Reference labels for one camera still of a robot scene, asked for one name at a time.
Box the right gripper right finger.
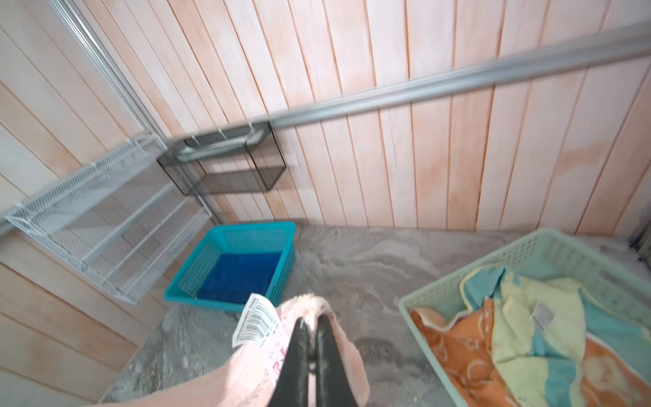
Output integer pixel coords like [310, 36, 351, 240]
[315, 315, 358, 407]

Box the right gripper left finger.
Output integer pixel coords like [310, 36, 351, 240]
[268, 318, 311, 407]

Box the pink towel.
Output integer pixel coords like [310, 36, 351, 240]
[123, 293, 371, 406]

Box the blue towel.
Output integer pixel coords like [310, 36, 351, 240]
[197, 252, 281, 305]

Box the orange patterned towel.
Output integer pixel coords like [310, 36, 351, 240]
[410, 298, 650, 406]

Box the teal plastic basket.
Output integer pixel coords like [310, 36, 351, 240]
[164, 221, 297, 313]

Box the light green towel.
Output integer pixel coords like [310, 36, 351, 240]
[459, 265, 650, 406]

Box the light green plastic basket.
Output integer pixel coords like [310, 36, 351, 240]
[398, 228, 650, 406]

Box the black mesh wall basket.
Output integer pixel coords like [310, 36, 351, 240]
[157, 121, 287, 196]

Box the white wire shelf rack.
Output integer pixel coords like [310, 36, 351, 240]
[3, 136, 210, 305]

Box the aluminium back wall rail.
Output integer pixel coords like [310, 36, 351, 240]
[254, 20, 650, 130]

